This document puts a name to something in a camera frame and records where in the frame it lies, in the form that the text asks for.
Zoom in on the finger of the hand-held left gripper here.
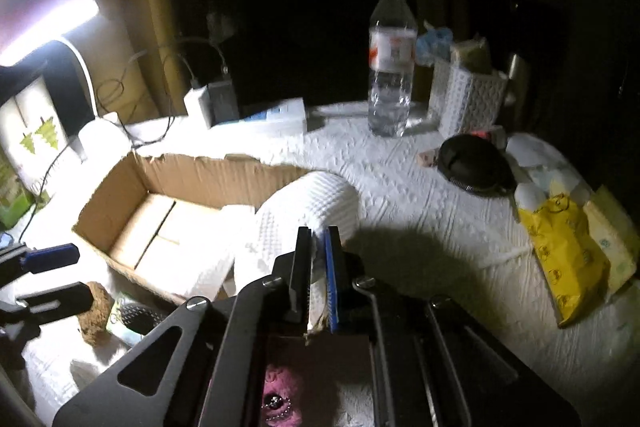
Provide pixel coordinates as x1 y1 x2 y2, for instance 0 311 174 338
0 282 93 339
0 243 81 275

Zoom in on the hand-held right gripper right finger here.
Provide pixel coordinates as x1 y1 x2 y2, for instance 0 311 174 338
322 227 583 427

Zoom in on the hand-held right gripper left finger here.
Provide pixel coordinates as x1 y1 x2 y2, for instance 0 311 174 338
52 227 314 427

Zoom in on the brown sponge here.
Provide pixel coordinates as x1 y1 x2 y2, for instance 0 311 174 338
77 281 115 348

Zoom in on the white textured towel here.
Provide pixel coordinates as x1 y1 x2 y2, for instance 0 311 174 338
182 171 362 333

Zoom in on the pink white plush toy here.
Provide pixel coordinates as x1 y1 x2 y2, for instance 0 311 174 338
262 359 302 425

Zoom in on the brown cardboard box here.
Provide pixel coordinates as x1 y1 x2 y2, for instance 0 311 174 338
71 150 311 305

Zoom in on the small green white packet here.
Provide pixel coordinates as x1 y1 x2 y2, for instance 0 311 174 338
106 298 143 344

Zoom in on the white tablecloth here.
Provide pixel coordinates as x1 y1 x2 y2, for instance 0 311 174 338
0 99 640 427

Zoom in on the dark dotted small object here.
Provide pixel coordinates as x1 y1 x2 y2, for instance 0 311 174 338
121 303 166 334

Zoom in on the blue white flat box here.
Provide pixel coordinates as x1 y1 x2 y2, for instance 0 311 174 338
215 97 308 135

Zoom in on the black round pouch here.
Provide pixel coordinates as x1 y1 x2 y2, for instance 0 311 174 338
437 134 517 198

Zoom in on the white power adapter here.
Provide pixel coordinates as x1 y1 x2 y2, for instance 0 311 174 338
184 82 216 130

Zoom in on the clear plastic water bottle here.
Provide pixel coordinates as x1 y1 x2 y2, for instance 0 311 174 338
367 0 418 138

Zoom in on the small pink box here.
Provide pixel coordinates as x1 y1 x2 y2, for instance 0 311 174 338
470 127 507 148

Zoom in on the white woven basket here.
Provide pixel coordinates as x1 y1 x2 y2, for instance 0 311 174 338
429 57 510 140

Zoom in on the yellow printed packet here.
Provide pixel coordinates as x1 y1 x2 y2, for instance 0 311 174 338
515 194 612 328

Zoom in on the white desk lamp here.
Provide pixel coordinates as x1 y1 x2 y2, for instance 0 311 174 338
0 0 133 162

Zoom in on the white crumpled plastic bag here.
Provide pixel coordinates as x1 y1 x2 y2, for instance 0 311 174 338
505 132 592 208

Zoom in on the blue plastic bag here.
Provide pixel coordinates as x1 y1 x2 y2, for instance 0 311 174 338
417 26 454 66

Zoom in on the steel thermos flask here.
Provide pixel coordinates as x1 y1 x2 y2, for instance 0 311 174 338
504 52 531 108

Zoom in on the pale yellow tissue pack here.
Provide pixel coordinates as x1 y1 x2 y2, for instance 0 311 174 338
582 184 640 298

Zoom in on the thin charging cable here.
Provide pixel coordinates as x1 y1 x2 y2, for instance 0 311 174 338
125 49 198 90

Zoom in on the black charging cable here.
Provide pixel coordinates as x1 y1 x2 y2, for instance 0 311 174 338
160 37 230 82

